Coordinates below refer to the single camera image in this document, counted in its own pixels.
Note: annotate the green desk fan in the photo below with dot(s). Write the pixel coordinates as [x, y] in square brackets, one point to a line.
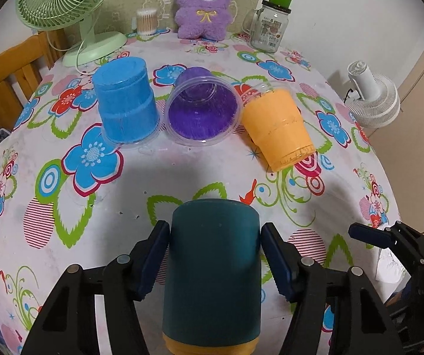
[72, 7]

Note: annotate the glass mason jar mug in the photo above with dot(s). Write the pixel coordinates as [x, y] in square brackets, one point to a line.
[268, 22]

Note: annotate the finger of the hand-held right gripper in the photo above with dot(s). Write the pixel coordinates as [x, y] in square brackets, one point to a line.
[373, 236]

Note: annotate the blue plastic cup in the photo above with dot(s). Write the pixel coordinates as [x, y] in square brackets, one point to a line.
[127, 100]

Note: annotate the dark teal cup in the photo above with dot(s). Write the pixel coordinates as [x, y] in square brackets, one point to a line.
[212, 271]

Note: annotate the wooden chair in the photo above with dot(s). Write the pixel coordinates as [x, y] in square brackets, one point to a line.
[10, 81]

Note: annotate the purple plastic cup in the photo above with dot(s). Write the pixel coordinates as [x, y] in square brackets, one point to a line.
[202, 109]

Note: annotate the orange plastic cup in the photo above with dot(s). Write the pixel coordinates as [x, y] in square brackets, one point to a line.
[276, 127]

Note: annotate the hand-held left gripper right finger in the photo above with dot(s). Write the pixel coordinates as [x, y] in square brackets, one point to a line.
[275, 257]

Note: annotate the floral tablecloth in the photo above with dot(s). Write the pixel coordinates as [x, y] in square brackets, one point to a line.
[197, 177]

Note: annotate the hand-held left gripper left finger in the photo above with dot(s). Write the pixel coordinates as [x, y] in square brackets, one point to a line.
[155, 257]

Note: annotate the purple plush toy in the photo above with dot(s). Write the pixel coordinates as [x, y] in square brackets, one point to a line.
[203, 3]

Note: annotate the white floor fan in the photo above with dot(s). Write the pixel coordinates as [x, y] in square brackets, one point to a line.
[374, 94]

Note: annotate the cotton swab container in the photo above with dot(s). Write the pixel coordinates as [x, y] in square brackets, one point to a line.
[147, 21]

